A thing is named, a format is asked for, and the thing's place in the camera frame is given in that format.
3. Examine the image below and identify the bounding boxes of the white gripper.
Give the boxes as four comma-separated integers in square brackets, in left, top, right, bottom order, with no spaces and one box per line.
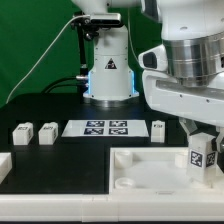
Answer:
[138,46,224,154]

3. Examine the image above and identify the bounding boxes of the white square tabletop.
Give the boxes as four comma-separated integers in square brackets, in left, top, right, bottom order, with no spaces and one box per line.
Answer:
[109,147,224,193]

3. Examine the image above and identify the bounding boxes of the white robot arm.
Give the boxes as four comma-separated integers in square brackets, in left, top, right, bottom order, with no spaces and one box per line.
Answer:
[71,0,224,152]

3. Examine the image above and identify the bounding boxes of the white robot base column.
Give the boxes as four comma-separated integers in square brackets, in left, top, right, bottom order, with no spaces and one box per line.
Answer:
[83,26,139,107]

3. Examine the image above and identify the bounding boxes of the white obstacle fence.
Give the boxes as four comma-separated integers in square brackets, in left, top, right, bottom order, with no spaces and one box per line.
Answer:
[0,152,224,222]

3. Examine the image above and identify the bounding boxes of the white sheet with tags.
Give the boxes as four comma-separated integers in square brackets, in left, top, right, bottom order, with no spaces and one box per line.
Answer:
[62,120,149,137]

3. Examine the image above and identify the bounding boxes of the black cables behind base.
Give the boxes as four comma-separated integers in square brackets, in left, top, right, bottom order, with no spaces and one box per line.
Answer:
[40,76,88,94]

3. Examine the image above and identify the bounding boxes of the silver camera on mount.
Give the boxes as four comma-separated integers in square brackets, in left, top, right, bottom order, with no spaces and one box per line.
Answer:
[90,13,121,27]

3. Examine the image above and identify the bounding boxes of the black camera stand pole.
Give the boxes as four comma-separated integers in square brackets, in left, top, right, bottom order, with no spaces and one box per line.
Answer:
[71,11,98,90]

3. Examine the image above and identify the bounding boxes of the white camera cable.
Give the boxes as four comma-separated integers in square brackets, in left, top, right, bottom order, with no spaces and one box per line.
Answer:
[5,14,92,105]

